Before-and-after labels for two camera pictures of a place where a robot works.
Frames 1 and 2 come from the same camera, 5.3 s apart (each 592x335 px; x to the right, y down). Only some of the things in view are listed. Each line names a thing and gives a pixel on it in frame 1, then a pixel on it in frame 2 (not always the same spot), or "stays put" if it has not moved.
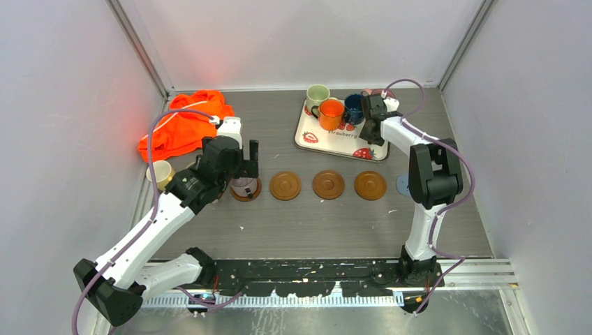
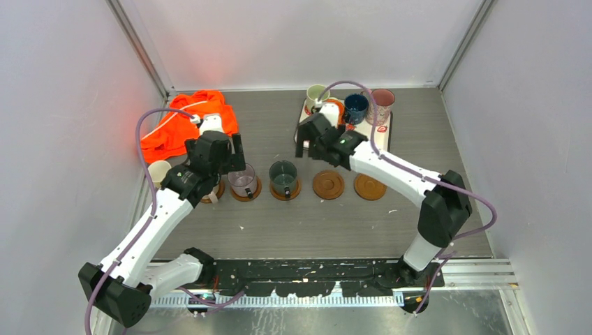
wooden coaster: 245,198 stays put
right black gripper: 371,138 -> 301,146
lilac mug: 239,184 stays put
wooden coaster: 328,184 stays put
